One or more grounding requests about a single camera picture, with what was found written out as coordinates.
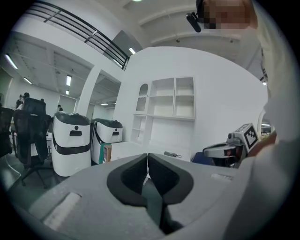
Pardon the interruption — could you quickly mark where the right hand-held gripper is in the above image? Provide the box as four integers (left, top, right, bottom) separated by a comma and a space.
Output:
202, 122, 260, 168

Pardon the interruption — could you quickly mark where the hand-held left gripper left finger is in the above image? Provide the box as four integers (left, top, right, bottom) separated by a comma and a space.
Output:
14, 153, 166, 240

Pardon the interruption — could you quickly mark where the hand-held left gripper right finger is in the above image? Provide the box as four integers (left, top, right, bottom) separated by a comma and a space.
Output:
148, 153, 239, 236

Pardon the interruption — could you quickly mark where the white desk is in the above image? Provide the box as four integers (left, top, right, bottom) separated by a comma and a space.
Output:
111, 140, 195, 163

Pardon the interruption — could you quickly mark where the person's right hand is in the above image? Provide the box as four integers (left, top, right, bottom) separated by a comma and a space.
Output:
247, 132, 278, 157

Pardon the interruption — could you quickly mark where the blue chair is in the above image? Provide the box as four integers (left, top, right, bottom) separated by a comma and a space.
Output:
190, 151, 216, 166

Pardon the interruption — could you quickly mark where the cardboard box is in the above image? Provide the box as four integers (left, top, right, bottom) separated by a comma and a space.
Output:
103, 143, 113, 163

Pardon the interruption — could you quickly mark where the large white black mobile robot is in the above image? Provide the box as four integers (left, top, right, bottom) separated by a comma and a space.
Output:
51, 112, 92, 177

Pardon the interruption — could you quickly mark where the small white black mobile robot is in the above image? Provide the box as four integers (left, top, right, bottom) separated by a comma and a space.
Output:
90, 118, 124, 165

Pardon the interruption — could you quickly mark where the white shelf unit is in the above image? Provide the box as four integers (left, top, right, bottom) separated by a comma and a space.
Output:
129, 76, 196, 148

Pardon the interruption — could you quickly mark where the tall black mesh office chair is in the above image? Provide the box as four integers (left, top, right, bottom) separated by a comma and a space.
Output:
12, 97, 54, 189

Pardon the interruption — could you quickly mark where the person's head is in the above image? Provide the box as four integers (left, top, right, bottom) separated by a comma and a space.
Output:
201, 0, 258, 30

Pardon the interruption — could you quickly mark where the black metal railing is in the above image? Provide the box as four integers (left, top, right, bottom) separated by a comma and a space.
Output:
26, 0, 131, 71

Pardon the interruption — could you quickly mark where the black head camera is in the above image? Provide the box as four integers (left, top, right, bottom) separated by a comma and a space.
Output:
186, 0, 204, 33

